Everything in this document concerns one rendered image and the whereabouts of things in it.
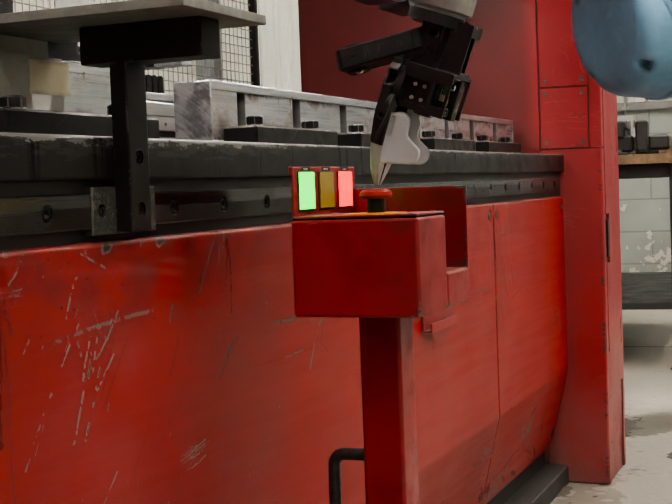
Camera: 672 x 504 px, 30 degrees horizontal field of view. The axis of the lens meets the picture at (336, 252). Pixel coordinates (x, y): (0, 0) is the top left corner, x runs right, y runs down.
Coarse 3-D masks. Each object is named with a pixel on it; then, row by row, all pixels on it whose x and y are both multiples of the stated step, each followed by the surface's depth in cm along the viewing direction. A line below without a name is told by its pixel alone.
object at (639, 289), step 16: (624, 128) 546; (640, 128) 543; (624, 144) 547; (640, 144) 543; (656, 144) 544; (624, 160) 519; (640, 160) 517; (656, 160) 515; (624, 176) 525; (640, 176) 522; (656, 176) 520; (624, 272) 692; (640, 272) 688; (656, 272) 684; (624, 288) 594; (640, 288) 591; (656, 288) 588; (624, 304) 528; (640, 304) 526; (656, 304) 524
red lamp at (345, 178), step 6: (342, 174) 162; (348, 174) 164; (342, 180) 162; (348, 180) 164; (342, 186) 162; (348, 186) 164; (342, 192) 162; (348, 192) 164; (342, 198) 162; (348, 198) 164; (342, 204) 162; (348, 204) 164
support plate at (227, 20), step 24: (144, 0) 120; (168, 0) 119; (192, 0) 120; (0, 24) 127; (24, 24) 127; (48, 24) 128; (72, 24) 129; (96, 24) 129; (240, 24) 134; (264, 24) 134
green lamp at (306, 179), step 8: (304, 176) 151; (312, 176) 153; (304, 184) 151; (312, 184) 153; (304, 192) 151; (312, 192) 153; (304, 200) 151; (312, 200) 153; (304, 208) 151; (312, 208) 153
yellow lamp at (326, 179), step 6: (324, 174) 157; (330, 174) 159; (324, 180) 157; (330, 180) 159; (324, 186) 157; (330, 186) 158; (324, 192) 157; (330, 192) 158; (324, 198) 157; (330, 198) 158; (324, 204) 157; (330, 204) 158
